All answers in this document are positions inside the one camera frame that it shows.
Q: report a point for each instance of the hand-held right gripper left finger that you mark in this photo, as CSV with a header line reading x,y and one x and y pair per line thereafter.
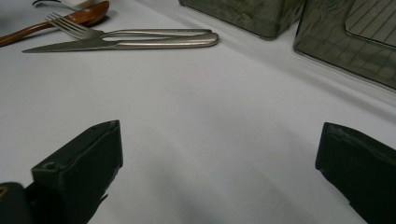
x,y
81,171

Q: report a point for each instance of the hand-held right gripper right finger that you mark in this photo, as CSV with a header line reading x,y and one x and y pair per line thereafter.
x,y
358,174

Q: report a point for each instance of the metal knife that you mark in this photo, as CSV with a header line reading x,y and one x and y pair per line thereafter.
x,y
140,44

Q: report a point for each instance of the metal fork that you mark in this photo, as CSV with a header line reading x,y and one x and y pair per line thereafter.
x,y
77,29

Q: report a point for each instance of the brown wooden spoon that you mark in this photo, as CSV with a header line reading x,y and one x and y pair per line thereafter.
x,y
87,15

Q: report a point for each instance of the grey transparent plastic basket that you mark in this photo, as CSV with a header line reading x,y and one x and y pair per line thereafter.
x,y
249,15
342,40

